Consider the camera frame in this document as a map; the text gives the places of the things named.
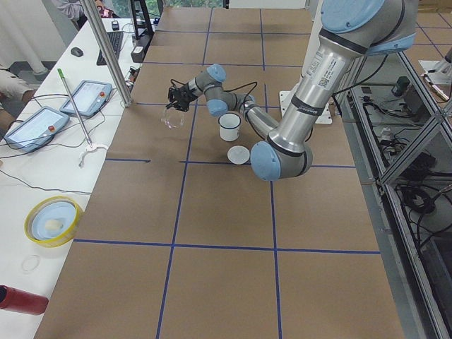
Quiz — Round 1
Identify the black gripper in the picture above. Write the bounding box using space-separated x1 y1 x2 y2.
165 84 191 112

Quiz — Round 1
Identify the clear plastic funnel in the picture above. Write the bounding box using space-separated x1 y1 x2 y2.
161 107 184 129

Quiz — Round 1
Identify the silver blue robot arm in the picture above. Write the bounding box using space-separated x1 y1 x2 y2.
166 1 419 181

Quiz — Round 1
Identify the white enamel cup blue rim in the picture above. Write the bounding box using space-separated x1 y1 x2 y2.
218 113 242 142

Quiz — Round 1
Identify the white round cup lid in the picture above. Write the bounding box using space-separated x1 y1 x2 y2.
227 145 250 165

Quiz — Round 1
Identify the black box device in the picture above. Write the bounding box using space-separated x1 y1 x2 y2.
131 35 151 64

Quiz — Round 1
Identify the far blue teach pendant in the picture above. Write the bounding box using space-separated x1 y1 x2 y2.
71 80 113 119

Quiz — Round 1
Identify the blue teach pendant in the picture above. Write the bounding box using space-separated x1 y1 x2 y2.
71 80 113 119
4 106 69 153

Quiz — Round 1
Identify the black keyboard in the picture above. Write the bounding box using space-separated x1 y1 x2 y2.
96 30 125 66

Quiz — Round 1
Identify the black computer mouse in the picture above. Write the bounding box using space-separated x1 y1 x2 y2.
71 47 83 57

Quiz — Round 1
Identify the grabber stick green tip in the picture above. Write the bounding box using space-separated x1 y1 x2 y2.
57 68 108 168

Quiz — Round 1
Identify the near blue teach pendant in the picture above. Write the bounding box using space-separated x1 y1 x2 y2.
4 106 69 153

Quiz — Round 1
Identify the person in beige shirt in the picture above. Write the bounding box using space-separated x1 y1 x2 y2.
1 67 36 131

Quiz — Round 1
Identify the light blue plate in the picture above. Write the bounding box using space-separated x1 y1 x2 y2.
31 201 76 241

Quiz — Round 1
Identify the yellow tape roll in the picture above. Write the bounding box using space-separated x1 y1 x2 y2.
24 196 83 248

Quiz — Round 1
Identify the red cylinder bottle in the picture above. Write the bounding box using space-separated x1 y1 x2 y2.
1 285 49 315

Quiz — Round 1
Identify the aluminium frame post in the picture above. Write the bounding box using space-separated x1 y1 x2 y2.
81 0 132 107

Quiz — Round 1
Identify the clear ring on table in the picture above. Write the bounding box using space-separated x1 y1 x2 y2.
21 254 41 273

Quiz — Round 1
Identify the aluminium side frame rail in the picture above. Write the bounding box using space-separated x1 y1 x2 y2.
341 53 451 338

